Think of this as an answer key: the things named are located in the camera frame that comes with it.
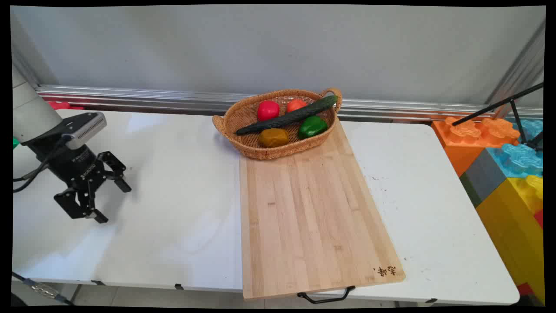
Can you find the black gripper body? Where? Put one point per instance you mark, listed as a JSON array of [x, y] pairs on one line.
[[74, 167]]

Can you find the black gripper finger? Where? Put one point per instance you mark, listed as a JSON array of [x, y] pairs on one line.
[[78, 204], [117, 170]]

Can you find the red object behind table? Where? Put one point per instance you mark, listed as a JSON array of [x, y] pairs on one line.
[[61, 105]]

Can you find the woven wicker basket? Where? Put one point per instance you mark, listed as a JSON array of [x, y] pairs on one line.
[[247, 117]]

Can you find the yellow potato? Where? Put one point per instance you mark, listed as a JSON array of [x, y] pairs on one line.
[[273, 137]]

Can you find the red tomato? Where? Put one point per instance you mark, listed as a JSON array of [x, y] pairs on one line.
[[268, 110]]

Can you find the dark green cucumber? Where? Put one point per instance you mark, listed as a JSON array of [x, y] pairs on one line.
[[286, 118]]

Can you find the orange tomato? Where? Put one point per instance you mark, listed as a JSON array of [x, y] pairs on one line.
[[295, 105]]

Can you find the green bell pepper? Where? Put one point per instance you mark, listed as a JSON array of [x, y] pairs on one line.
[[312, 127]]

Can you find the wooden cutting board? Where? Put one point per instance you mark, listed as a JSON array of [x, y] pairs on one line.
[[312, 213]]

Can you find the orange toy block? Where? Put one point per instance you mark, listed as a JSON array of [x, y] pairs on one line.
[[464, 143]]

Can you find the grey block with blue top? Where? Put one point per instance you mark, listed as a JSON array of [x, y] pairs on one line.
[[491, 174]]

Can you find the black tripod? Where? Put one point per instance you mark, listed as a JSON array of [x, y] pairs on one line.
[[499, 104]]

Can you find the yellow toy block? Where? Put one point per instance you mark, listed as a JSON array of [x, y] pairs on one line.
[[512, 226]]

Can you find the blue toy block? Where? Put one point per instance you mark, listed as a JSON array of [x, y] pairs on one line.
[[531, 128]]

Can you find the red toy block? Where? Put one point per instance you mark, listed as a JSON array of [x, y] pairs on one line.
[[524, 289]]

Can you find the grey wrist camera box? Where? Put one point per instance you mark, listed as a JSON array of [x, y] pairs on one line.
[[87, 126]]

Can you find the aluminium rail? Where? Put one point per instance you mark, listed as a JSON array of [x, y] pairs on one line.
[[173, 98]]

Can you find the aluminium frame post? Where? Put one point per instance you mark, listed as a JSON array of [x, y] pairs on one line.
[[521, 65]]

